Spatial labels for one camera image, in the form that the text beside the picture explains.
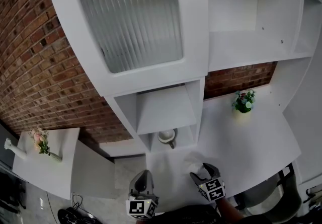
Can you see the white hutch shelf unit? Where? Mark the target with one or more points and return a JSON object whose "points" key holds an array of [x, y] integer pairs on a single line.
{"points": [[234, 4]]}

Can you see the person's right forearm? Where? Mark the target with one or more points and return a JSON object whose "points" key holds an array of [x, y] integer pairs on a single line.
{"points": [[230, 209]]}

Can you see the ribbed glass cabinet door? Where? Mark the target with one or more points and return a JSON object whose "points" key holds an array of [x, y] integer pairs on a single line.
{"points": [[128, 16]]}

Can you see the white side table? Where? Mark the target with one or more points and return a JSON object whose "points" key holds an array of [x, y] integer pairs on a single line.
{"points": [[50, 175]]}

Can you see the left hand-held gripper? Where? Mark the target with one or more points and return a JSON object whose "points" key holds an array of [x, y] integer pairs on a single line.
{"points": [[138, 208]]}

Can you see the grey upholstered chair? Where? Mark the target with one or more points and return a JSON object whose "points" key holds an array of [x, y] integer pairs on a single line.
{"points": [[281, 197]]}

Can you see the potted flowers in cream pot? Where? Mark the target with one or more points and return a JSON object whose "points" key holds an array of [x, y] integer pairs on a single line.
{"points": [[244, 102]]}

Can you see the white vase with white flower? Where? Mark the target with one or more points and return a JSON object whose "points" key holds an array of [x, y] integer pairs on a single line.
{"points": [[17, 151]]}

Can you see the white and brown cup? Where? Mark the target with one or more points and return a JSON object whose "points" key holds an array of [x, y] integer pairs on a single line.
{"points": [[166, 136]]}

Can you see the black equipment pack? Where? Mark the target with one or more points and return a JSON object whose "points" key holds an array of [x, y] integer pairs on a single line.
{"points": [[75, 216]]}

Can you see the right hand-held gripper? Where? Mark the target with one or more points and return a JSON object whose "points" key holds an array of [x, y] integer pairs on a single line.
{"points": [[212, 190]]}

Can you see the cream and black backpack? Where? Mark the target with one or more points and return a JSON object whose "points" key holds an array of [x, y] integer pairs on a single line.
{"points": [[313, 194]]}

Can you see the white desk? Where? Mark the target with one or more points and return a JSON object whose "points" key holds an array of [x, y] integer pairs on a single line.
{"points": [[251, 142]]}

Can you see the black office chair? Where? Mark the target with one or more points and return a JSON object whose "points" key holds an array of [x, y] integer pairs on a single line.
{"points": [[11, 192]]}

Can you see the glass vase with pink flowers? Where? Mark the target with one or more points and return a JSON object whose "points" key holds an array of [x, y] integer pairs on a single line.
{"points": [[41, 142]]}

